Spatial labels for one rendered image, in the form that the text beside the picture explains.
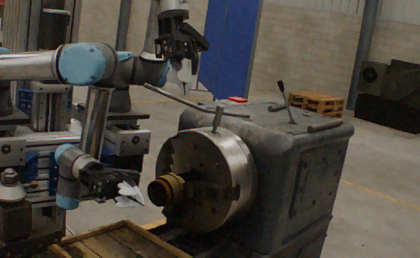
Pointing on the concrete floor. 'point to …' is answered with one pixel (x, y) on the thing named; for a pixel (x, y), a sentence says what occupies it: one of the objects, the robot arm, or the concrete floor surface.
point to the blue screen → (229, 47)
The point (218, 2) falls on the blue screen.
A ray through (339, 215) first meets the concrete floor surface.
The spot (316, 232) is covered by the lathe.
